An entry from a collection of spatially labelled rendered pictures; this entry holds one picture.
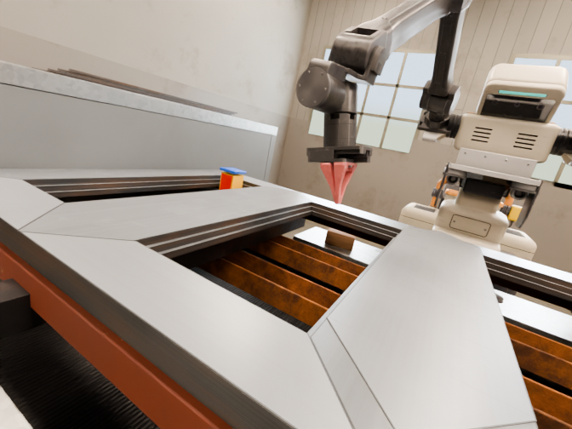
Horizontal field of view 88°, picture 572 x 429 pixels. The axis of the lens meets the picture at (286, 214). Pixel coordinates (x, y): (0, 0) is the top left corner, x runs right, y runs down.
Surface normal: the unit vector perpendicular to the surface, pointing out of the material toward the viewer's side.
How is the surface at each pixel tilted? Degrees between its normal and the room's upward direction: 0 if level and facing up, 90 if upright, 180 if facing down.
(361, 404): 0
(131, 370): 90
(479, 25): 90
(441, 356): 0
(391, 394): 0
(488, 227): 98
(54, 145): 90
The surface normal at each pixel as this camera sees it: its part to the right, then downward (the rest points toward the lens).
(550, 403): -0.49, 0.13
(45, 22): 0.84, 0.29
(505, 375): 0.19, -0.95
